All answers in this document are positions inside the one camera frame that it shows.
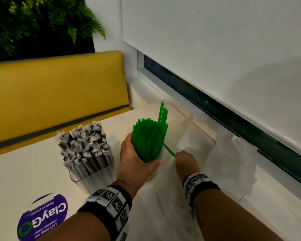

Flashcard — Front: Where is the person's right hand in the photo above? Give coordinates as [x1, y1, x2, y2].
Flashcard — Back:
[175, 150, 201, 182]

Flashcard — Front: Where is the person's left hand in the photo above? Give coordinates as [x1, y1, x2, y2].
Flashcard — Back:
[111, 132, 164, 200]

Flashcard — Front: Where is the clear cup with colourful sticker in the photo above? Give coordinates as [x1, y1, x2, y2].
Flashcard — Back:
[145, 148, 165, 182]

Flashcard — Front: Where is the green straw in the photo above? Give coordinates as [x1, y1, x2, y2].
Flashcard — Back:
[163, 144, 176, 158]

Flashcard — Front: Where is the clear square plastic container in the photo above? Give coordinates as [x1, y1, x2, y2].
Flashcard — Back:
[69, 158, 116, 196]

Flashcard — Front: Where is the bunch of green straws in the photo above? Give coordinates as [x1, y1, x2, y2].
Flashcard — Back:
[131, 102, 169, 163]

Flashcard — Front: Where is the clear plastic bag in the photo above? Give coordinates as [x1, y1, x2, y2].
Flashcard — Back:
[208, 130, 258, 198]
[140, 145, 216, 241]

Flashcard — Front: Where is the bundle of gray straws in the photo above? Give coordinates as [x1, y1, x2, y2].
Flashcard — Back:
[56, 120, 115, 183]

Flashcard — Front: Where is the person's right forearm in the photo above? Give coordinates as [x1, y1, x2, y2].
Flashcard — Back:
[193, 189, 284, 241]

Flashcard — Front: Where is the black marker band right wrist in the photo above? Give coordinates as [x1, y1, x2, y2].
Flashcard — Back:
[182, 173, 221, 209]

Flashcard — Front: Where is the purple round sticker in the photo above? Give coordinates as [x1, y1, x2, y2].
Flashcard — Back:
[17, 193, 69, 241]

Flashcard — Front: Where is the yellow bench backrest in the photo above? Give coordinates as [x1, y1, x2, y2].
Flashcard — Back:
[0, 50, 131, 158]

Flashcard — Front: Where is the white roller blind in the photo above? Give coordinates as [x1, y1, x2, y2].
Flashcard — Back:
[121, 0, 301, 161]

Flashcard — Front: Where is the black planter box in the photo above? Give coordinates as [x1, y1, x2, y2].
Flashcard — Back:
[0, 35, 95, 64]

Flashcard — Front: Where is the green fern plant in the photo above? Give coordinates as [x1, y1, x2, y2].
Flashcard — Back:
[0, 0, 107, 57]

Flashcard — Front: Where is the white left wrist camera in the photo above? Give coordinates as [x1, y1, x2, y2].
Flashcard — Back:
[115, 223, 130, 241]

